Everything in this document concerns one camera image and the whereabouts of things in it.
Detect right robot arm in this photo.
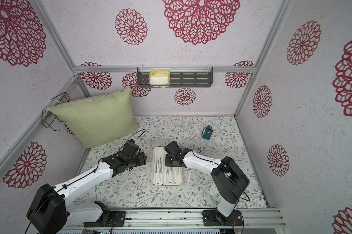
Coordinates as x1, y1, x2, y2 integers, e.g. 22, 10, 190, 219
164, 141, 250, 221

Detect green cushion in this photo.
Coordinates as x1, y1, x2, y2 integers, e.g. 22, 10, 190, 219
46, 88, 139, 149

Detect wrapped straw right bundle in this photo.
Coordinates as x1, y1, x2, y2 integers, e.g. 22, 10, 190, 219
176, 167, 183, 184

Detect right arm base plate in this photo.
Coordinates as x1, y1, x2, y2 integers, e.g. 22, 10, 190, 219
202, 209, 244, 226

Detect straw diagonal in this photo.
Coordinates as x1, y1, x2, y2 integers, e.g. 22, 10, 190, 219
173, 167, 178, 184

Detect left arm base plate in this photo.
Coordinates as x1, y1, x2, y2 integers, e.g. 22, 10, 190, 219
84, 211, 126, 227

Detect yellow white sponge box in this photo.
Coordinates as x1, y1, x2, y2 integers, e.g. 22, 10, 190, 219
149, 69, 171, 85

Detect white storage tray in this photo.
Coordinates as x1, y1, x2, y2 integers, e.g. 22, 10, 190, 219
151, 147, 183, 187

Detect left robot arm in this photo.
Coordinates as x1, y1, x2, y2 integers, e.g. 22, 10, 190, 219
26, 139, 147, 234

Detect black wire wall rack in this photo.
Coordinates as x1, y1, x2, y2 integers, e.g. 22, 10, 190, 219
40, 92, 70, 132

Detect teal alarm clock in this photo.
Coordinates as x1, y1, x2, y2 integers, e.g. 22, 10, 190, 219
201, 125, 213, 140

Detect dark wall shelf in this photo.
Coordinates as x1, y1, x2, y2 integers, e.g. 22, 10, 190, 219
137, 67, 213, 88

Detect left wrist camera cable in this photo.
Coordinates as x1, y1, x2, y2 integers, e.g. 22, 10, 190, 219
124, 129, 146, 144

